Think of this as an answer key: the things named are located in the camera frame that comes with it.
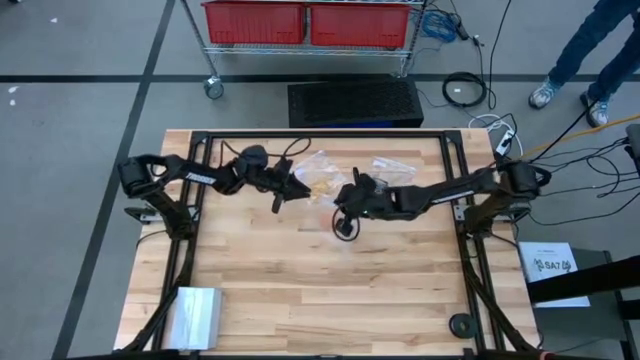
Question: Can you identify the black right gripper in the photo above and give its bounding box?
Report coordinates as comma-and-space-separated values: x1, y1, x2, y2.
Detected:
333, 167, 407, 222

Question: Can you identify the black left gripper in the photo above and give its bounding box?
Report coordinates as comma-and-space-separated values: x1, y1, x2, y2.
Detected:
231, 144, 313, 201

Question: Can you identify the black perforated floor box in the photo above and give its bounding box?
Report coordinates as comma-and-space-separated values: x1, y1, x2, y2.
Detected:
286, 76, 425, 129

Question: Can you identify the silver rectangular box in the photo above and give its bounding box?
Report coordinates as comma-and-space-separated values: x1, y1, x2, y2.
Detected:
163, 285, 224, 352

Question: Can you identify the white power strip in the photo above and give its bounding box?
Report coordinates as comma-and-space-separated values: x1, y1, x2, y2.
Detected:
493, 127, 517, 157

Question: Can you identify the red plastic storage bin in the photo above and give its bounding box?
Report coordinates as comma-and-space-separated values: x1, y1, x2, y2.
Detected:
308, 2, 412, 50
201, 0, 307, 46

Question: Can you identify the black round disc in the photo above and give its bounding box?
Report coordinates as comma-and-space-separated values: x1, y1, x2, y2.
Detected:
447, 311, 479, 341

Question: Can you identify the white SA7 printed sheet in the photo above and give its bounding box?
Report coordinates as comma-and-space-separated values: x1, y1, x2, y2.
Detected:
517, 241, 592, 309

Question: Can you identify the black bar stand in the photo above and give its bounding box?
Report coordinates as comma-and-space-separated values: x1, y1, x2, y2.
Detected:
526, 253, 640, 306

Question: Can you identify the grey cart top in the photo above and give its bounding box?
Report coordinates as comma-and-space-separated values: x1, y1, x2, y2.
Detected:
534, 247, 632, 360

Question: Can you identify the person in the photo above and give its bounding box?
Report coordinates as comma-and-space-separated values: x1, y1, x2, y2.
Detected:
528, 0, 640, 129

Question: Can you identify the grey chair edge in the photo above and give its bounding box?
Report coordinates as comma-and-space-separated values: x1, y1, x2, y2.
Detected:
623, 122, 640, 177

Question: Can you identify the black right camera cable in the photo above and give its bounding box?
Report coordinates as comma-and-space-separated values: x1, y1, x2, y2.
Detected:
331, 206, 362, 244

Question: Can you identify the black camera cable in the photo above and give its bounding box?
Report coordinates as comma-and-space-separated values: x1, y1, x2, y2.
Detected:
219, 135, 312, 161
331, 206, 362, 244

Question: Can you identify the black aluminium table frame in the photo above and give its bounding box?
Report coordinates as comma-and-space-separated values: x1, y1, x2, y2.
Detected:
113, 128, 541, 360

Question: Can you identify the black left camera cable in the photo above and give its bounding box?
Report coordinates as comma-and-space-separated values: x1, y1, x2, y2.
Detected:
219, 135, 312, 161

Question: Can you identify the chrome wire shelf rack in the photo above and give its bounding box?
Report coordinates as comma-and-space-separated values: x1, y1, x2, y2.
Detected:
178, 0, 432, 100

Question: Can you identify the black coiled cable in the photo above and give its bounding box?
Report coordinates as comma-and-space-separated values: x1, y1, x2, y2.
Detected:
441, 70, 489, 109

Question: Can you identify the white coiled cable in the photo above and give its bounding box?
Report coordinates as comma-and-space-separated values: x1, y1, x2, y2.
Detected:
467, 112, 525, 160

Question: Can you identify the blue coiled cable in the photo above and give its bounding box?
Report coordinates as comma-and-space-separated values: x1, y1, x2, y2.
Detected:
418, 8, 462, 44

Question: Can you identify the thin black floor cable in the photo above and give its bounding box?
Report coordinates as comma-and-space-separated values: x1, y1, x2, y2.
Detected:
524, 189, 640, 227

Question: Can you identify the long black floor cable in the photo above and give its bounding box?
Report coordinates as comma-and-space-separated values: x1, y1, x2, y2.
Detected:
527, 99, 601, 164

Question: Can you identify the yellow floor cable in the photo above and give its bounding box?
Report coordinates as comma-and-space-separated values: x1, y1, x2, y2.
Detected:
499, 113, 640, 169

